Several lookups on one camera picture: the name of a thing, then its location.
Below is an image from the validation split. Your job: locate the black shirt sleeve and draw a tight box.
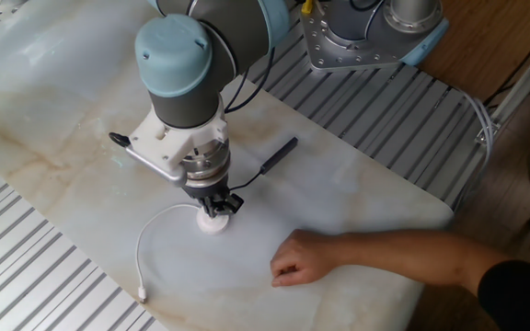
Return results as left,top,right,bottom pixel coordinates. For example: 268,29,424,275
476,259,530,331

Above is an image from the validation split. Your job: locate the black USB hub with cable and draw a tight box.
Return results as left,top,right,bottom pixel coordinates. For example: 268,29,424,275
229,136,300,192

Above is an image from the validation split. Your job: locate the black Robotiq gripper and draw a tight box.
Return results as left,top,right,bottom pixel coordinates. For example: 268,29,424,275
181,179,245,219

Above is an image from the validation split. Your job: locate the marble pattern table board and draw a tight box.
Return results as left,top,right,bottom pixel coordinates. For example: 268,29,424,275
0,0,455,331

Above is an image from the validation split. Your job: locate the white round docking station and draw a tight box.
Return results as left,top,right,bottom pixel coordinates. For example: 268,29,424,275
134,203,231,304

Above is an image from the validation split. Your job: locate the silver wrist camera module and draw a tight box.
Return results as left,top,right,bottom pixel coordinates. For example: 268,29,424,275
124,144,188,188

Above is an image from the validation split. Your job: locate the person's bare forearm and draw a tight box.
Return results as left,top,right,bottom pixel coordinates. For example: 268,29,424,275
333,229,508,295

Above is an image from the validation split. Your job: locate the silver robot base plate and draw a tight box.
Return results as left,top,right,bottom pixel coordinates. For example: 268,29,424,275
300,6,407,73

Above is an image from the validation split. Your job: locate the white printed wrist mount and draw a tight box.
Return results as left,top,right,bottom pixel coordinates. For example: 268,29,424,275
129,108,229,171

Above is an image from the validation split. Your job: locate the aluminium frame bar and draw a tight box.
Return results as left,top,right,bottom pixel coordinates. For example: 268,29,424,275
474,29,530,146

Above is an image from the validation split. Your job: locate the white cable bundle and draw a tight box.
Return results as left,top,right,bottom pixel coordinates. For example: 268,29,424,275
460,89,496,160

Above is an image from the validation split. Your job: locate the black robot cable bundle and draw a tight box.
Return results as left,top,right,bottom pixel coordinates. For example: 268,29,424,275
108,45,276,149

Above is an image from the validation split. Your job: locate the person's bare hand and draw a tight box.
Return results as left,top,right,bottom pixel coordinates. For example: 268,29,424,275
269,228,342,289

